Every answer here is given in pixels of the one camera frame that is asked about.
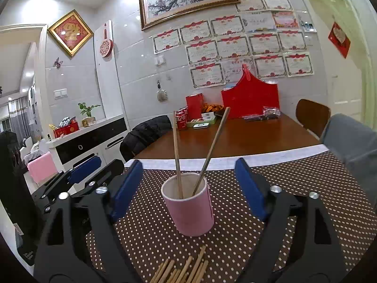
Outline gold framed red picture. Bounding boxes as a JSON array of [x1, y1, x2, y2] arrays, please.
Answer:
[[47, 9, 94, 58]]

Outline potted green plant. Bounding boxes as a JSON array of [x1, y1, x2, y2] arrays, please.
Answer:
[[78, 102, 101, 127]]

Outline person's black jacket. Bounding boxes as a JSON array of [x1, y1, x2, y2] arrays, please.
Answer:
[[0, 131, 33, 233]]

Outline grey jacket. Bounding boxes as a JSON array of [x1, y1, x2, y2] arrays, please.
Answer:
[[320, 113, 377, 210]]

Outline large red gift bag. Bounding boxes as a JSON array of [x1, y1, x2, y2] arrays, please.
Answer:
[[221, 64, 280, 120]]

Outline brown wooden chair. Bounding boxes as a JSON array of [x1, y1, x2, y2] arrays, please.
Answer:
[[295, 99, 331, 138]]

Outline thin wooden chopstick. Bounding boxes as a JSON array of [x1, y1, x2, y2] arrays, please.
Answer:
[[192, 107, 231, 197], [172, 110, 184, 199]]

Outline black white sideboard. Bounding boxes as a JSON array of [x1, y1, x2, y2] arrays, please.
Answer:
[[47, 115, 128, 189]]

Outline hanging key ornament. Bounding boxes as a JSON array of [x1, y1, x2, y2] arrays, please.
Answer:
[[156, 79, 168, 102]]

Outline grey window curtain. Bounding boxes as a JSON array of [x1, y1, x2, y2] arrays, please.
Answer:
[[7, 99, 30, 142]]

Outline brown polka dot tablecloth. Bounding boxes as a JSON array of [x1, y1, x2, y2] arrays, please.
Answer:
[[84, 144, 377, 283]]

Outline orange snacks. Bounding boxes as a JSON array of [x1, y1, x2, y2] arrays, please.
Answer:
[[202, 103, 224, 113]]

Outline pink stool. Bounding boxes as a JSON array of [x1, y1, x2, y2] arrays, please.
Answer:
[[27, 152, 58, 183]]

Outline white door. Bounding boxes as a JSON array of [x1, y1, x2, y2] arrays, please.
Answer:
[[306, 0, 366, 124]]

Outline red door decoration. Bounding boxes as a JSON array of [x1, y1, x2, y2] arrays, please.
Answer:
[[328, 21, 351, 59]]

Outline black plastic packet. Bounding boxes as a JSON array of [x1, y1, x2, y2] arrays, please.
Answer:
[[244, 106, 282, 122]]

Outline pack of red cans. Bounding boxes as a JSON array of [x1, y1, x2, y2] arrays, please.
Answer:
[[173, 108, 189, 130]]

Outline small red box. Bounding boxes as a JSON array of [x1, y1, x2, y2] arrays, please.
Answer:
[[185, 93, 204, 120]]

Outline red tin box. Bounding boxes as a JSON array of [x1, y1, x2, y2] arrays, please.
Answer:
[[53, 121, 79, 138]]

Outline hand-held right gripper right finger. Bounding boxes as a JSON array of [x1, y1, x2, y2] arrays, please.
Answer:
[[235, 158, 346, 283]]

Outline group of wall certificates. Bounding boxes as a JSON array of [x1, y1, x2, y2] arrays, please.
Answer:
[[152, 0, 315, 89]]

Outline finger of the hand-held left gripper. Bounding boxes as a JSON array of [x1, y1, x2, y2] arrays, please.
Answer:
[[31, 156, 102, 202], [44, 159, 125, 213]]

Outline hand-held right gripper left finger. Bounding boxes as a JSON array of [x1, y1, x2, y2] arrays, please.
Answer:
[[34, 159, 145, 283]]

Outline pink cup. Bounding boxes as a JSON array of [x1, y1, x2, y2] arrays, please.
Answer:
[[161, 172, 214, 237]]

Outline red round hanging ornament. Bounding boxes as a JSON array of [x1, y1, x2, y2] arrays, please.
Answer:
[[99, 24, 114, 61]]

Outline bunch of wooden chopsticks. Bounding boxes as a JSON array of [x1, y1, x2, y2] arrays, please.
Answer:
[[149, 245, 209, 283]]

